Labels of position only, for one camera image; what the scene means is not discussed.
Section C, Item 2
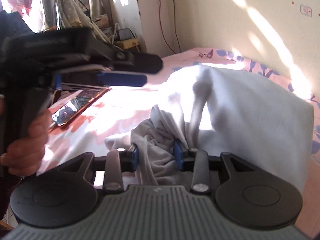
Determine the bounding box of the white cloth garment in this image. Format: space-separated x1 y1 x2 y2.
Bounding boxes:
105 65 314 191

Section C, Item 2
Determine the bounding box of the person's left hand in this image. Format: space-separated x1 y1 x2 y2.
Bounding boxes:
1 109 51 177

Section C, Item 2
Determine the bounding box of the yellow box on side table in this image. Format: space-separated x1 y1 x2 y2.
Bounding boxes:
114 38 139 50

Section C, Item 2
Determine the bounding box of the black power adapter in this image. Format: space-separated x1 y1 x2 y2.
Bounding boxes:
118 28 135 41

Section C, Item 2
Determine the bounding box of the pink floral bed sheet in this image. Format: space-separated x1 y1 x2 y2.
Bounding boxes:
39 48 319 237

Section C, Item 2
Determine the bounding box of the smartphone with red case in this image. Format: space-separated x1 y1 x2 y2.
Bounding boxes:
49 88 111 132

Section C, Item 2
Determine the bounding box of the white cable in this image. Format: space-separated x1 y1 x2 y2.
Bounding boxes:
92 22 141 53

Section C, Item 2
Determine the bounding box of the black wall cable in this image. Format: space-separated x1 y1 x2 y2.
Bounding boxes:
159 0 182 54

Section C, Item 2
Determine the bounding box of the white wall sticker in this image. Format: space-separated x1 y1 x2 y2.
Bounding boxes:
300 4 312 17

